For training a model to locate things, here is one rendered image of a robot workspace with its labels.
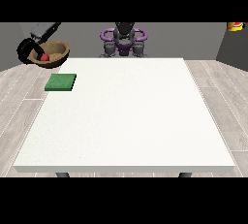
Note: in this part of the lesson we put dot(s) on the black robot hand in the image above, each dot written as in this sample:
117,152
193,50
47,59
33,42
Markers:
25,47

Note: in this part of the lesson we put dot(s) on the brown wooden bowl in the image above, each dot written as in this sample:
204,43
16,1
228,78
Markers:
57,50

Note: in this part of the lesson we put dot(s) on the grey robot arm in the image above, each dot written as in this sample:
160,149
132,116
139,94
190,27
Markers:
43,31

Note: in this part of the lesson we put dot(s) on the small red ball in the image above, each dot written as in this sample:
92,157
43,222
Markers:
45,57

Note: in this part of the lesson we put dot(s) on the green square pad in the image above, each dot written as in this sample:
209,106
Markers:
60,82

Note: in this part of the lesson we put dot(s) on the grey robot trunk purple rings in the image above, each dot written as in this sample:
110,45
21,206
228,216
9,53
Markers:
123,42

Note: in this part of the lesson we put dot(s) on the dark table leg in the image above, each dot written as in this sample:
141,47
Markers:
62,175
185,175

